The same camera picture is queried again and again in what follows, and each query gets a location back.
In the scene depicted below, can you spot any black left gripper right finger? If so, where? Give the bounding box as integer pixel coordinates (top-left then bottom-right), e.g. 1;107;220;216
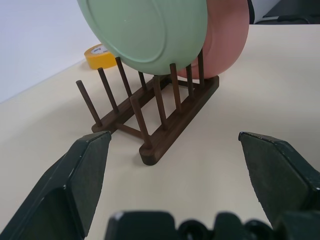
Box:
237;131;320;230

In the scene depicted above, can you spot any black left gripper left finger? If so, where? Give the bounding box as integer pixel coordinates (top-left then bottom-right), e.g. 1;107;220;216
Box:
0;130;112;240

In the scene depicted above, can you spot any red plate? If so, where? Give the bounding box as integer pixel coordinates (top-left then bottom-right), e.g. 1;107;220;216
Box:
178;0;250;80

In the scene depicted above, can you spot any green plate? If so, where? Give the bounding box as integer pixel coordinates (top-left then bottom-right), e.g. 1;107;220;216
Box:
76;0;210;76

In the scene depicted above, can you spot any dark wooden dish rack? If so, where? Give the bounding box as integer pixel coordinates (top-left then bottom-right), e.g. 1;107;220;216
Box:
75;48;220;166

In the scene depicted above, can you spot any yellow tape roll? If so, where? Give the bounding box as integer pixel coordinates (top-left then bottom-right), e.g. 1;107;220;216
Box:
83;43;118;70

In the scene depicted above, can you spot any black furniture piece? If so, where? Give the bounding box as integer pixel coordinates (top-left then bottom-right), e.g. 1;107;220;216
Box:
261;0;320;25

